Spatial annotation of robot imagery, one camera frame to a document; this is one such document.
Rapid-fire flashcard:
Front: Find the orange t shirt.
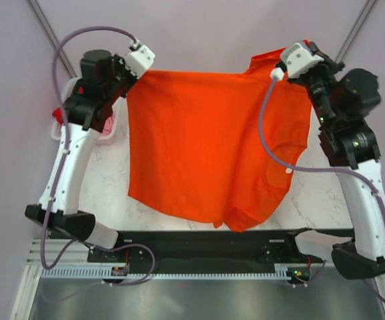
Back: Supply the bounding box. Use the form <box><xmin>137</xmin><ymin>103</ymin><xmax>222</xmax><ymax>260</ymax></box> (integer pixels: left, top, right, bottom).
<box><xmin>127</xmin><ymin>50</ymin><xmax>312</xmax><ymax>232</ymax></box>

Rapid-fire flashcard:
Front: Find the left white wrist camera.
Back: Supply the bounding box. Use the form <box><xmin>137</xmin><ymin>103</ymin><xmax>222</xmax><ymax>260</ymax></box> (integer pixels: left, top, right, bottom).
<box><xmin>124</xmin><ymin>43</ymin><xmax>155</xmax><ymax>79</ymax></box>

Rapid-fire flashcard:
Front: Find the pink t shirt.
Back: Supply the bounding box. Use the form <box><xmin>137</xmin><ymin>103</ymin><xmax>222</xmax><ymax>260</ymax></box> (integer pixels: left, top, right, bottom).
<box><xmin>100</xmin><ymin>113</ymin><xmax>116</xmax><ymax>139</ymax></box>

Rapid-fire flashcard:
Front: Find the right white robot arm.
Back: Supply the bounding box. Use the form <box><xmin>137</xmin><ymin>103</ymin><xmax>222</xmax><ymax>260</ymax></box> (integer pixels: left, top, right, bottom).
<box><xmin>280</xmin><ymin>42</ymin><xmax>385</xmax><ymax>279</ymax></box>

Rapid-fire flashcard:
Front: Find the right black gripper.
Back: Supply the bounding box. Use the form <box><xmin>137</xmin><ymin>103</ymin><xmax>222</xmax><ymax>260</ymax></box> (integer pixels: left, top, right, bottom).
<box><xmin>288</xmin><ymin>41</ymin><xmax>348</xmax><ymax>128</ymax></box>

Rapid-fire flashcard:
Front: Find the white slotted cable duct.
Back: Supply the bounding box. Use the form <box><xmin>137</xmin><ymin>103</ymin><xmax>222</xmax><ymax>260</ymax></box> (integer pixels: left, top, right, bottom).
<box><xmin>41</xmin><ymin>265</ymin><xmax>291</xmax><ymax>281</ymax></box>

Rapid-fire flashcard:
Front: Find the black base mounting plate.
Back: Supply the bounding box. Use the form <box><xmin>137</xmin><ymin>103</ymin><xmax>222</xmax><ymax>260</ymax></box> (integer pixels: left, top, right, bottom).
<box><xmin>87</xmin><ymin>230</ymin><xmax>321</xmax><ymax>273</ymax></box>

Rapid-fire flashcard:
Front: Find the white plastic laundry basket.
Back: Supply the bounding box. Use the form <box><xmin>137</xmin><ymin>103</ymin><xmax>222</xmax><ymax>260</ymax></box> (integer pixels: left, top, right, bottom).
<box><xmin>50</xmin><ymin>77</ymin><xmax>121</xmax><ymax>145</ymax></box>

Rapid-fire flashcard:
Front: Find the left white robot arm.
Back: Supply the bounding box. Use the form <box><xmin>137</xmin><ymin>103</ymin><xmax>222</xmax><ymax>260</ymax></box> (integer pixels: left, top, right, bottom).
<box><xmin>25</xmin><ymin>49</ymin><xmax>153</xmax><ymax>262</ymax></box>

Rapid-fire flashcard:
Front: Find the aluminium frame rail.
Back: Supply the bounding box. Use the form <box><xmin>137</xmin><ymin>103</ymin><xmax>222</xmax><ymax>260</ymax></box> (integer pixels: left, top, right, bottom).
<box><xmin>26</xmin><ymin>239</ymin><xmax>89</xmax><ymax>266</ymax></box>

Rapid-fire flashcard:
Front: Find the red t shirt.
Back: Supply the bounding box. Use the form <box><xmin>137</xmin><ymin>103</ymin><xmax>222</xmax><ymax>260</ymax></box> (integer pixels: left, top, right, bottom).
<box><xmin>52</xmin><ymin>108</ymin><xmax>63</xmax><ymax>125</ymax></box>

